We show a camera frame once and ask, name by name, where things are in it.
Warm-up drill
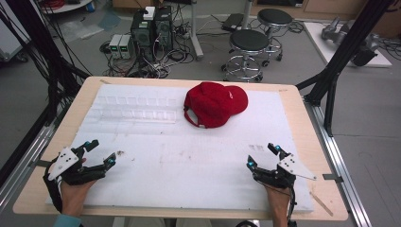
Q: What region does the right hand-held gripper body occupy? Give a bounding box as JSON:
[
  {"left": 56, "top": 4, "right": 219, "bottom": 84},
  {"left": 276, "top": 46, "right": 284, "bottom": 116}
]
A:
[{"left": 254, "top": 153, "right": 318, "bottom": 190}]

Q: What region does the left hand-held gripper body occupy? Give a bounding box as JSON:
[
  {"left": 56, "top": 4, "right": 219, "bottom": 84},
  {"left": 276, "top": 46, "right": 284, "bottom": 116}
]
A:
[{"left": 47, "top": 146, "right": 107, "bottom": 186}]

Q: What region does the red baseball cap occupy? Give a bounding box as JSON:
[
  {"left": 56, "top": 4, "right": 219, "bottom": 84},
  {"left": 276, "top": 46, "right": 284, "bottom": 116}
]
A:
[{"left": 183, "top": 80, "right": 250, "bottom": 130}]

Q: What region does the person's left hand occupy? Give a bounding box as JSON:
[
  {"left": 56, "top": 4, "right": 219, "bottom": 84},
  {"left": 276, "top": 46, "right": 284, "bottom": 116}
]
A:
[{"left": 60, "top": 180, "right": 97, "bottom": 218}]

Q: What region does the person's right hand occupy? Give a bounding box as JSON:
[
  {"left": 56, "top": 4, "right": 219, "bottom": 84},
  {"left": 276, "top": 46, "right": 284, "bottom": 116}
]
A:
[{"left": 265, "top": 184, "right": 291, "bottom": 219}]

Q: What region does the grey tape strip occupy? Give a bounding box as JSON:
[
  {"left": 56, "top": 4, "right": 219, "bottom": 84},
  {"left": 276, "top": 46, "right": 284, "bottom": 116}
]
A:
[
  {"left": 322, "top": 173, "right": 344, "bottom": 183},
  {"left": 29, "top": 159, "right": 53, "bottom": 168}
]

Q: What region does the thin wooden stick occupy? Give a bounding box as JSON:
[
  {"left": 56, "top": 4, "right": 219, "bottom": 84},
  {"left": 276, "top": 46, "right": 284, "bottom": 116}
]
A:
[{"left": 309, "top": 190, "right": 335, "bottom": 218}]

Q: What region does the clear plastic divided tray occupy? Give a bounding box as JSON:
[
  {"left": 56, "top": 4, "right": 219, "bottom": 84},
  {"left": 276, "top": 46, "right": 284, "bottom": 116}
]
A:
[{"left": 89, "top": 94, "right": 180, "bottom": 125}]

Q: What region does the white foam mat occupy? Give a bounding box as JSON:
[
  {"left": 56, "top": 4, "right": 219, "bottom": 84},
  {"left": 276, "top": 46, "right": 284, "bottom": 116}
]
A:
[{"left": 45, "top": 83, "right": 315, "bottom": 213}]

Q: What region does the grey bench power supply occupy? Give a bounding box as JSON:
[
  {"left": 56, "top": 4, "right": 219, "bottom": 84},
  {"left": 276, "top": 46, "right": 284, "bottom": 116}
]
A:
[
  {"left": 108, "top": 33, "right": 123, "bottom": 60},
  {"left": 118, "top": 34, "right": 135, "bottom": 61}
]

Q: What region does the black round stool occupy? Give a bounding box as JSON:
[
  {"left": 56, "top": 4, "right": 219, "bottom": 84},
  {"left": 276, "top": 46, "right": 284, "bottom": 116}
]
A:
[
  {"left": 256, "top": 8, "right": 294, "bottom": 68},
  {"left": 220, "top": 28, "right": 271, "bottom": 83}
]

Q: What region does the white floor platform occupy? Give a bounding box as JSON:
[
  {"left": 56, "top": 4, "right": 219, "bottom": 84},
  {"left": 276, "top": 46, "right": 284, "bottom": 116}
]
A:
[{"left": 303, "top": 21, "right": 393, "bottom": 68}]

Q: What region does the clear plastic sheet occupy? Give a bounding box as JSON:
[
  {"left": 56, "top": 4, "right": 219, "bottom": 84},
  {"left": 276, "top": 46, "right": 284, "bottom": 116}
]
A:
[{"left": 58, "top": 19, "right": 105, "bottom": 42}]

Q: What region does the black computer tower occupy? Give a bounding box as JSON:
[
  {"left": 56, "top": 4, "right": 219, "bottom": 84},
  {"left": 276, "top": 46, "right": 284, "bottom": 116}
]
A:
[
  {"left": 153, "top": 6, "right": 174, "bottom": 53},
  {"left": 130, "top": 9, "right": 156, "bottom": 62}
]

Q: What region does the grey metal stand leg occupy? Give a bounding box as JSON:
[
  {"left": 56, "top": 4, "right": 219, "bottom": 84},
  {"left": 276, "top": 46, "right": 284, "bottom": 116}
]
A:
[{"left": 188, "top": 0, "right": 205, "bottom": 61}]

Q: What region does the white round table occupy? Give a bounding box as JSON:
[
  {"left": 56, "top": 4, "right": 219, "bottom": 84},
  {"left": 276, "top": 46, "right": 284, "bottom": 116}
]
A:
[{"left": 41, "top": 0, "right": 96, "bottom": 15}]

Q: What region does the white box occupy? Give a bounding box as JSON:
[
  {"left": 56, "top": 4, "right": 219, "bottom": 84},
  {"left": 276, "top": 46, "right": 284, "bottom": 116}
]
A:
[{"left": 143, "top": 6, "right": 156, "bottom": 21}]

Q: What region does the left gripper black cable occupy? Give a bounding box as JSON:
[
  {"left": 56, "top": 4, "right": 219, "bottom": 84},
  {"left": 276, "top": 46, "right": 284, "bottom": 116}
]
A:
[{"left": 43, "top": 164, "right": 64, "bottom": 214}]

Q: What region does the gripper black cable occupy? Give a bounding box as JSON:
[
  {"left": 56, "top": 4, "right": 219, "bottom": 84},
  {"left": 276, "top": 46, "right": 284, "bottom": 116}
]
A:
[
  {"left": 287, "top": 185, "right": 299, "bottom": 227},
  {"left": 43, "top": 164, "right": 64, "bottom": 214}
]

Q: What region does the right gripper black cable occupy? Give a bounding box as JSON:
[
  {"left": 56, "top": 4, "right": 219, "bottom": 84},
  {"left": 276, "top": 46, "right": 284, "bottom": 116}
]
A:
[{"left": 287, "top": 185, "right": 299, "bottom": 227}]

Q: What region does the aluminium rail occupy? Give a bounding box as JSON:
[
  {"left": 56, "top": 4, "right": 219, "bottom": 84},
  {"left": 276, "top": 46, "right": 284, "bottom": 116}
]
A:
[
  {"left": 0, "top": 122, "right": 59, "bottom": 207},
  {"left": 303, "top": 96, "right": 374, "bottom": 227}
]

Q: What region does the tangle of floor cables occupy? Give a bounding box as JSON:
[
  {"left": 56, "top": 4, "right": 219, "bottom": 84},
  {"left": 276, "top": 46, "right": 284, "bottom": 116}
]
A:
[{"left": 98, "top": 6, "right": 198, "bottom": 79}]

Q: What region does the black frame post with cables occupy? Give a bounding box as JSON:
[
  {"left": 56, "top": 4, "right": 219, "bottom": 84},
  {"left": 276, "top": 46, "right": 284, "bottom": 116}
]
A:
[{"left": 0, "top": 0, "right": 93, "bottom": 127}]

